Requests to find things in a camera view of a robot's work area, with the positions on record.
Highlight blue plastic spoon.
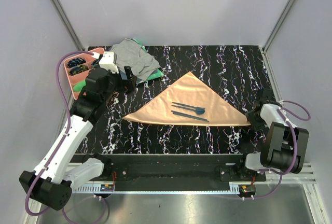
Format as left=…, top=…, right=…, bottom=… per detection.
left=172, top=102, right=205, bottom=115

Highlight peach satin napkin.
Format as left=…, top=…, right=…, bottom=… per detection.
left=123, top=72, right=250, bottom=127

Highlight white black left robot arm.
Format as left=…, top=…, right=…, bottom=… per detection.
left=19, top=66, right=137, bottom=216

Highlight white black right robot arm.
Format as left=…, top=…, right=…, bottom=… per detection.
left=235, top=89, right=311, bottom=181

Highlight blue grey folded cloth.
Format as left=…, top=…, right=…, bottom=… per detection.
left=114, top=66, right=161, bottom=85

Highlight green item in tray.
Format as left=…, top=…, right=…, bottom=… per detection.
left=73, top=79, right=86, bottom=92

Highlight black marbled table mat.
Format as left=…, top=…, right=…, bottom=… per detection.
left=76, top=45, right=271, bottom=154

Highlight pink compartment tray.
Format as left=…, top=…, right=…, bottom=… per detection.
left=63, top=47, right=120, bottom=100

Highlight dark patterned socks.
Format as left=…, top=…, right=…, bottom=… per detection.
left=67, top=57, right=88, bottom=76

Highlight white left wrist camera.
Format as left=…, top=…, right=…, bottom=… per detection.
left=99, top=51, right=119, bottom=74

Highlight aluminium frame rail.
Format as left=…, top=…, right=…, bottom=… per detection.
left=62, top=162, right=317, bottom=184

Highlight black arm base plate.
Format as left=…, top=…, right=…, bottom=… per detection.
left=67, top=152, right=267, bottom=192

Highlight white slotted cable duct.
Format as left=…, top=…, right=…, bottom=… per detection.
left=74, top=183, right=252, bottom=195

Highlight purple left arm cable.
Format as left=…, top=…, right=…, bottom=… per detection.
left=24, top=51, right=100, bottom=216

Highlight left aluminium frame post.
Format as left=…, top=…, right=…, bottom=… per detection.
left=50, top=0, right=85, bottom=50

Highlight aluminium frame post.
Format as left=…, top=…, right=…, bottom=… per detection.
left=50, top=0, right=85, bottom=50
left=262, top=0, right=296, bottom=52

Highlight right aluminium frame post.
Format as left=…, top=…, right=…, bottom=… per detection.
left=262, top=0, right=296, bottom=52

